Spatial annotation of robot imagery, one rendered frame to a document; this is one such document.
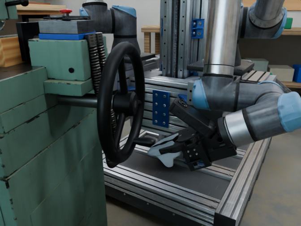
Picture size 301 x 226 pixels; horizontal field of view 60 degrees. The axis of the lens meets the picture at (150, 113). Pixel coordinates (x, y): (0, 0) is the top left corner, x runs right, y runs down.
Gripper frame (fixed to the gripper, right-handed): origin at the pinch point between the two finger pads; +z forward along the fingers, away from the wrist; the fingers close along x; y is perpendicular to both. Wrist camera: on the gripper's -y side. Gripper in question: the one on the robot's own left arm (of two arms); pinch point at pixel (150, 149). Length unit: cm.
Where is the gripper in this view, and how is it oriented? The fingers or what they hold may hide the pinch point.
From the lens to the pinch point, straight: 67.1
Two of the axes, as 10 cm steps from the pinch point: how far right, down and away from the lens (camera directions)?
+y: 4.7, 8.6, 2.2
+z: -8.4, 3.4, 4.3
